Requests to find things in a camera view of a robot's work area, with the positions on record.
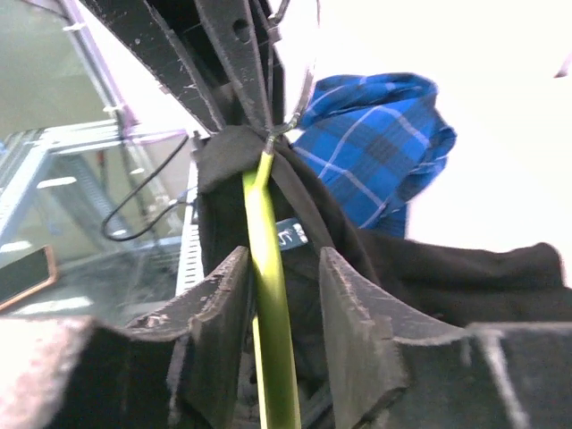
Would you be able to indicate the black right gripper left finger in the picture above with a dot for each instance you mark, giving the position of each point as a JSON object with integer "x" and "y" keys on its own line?
{"x": 176, "y": 367}

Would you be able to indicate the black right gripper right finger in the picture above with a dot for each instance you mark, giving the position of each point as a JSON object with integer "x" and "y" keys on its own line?
{"x": 391, "y": 366}

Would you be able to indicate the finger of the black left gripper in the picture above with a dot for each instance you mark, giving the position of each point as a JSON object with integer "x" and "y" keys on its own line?
{"x": 240, "y": 33}
{"x": 141, "y": 28}

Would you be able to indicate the black button shirt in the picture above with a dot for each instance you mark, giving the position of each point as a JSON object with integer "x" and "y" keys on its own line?
{"x": 419, "y": 282}

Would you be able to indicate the green plastic hanger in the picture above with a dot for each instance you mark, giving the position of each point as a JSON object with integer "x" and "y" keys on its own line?
{"x": 277, "y": 387}

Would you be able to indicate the blue plaid shirt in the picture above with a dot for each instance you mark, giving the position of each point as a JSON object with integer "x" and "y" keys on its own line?
{"x": 376, "y": 142}

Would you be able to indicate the blue slotted cable duct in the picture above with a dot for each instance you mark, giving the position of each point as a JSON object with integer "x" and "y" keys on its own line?
{"x": 190, "y": 269}

